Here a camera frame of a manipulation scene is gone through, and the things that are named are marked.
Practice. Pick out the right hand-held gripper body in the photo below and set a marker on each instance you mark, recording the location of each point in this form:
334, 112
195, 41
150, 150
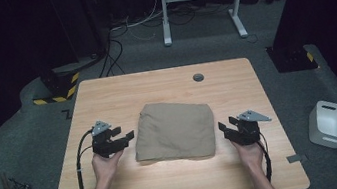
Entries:
248, 131

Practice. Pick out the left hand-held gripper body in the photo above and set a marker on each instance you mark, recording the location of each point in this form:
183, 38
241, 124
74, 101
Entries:
103, 146

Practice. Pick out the beige shorts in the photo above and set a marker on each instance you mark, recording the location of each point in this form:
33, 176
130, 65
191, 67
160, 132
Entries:
175, 130

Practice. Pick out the person's left hand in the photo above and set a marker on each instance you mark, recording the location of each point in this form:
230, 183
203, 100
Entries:
105, 169

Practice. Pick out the person's right hand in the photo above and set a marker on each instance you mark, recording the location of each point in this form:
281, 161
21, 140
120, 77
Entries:
251, 156

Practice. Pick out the black floor tape mark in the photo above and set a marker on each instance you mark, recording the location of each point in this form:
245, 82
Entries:
67, 114

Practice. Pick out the grey tape mark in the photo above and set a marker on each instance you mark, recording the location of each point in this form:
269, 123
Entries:
295, 158

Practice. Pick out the grey round table grommet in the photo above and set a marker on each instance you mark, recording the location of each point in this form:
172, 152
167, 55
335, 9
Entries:
198, 77

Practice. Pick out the black base with hazard stripes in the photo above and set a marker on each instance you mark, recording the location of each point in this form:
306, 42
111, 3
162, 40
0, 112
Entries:
60, 85

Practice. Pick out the white cube-shaped device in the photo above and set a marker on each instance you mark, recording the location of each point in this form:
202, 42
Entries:
329, 124

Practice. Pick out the black stand base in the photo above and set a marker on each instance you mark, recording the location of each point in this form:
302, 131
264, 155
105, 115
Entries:
291, 59

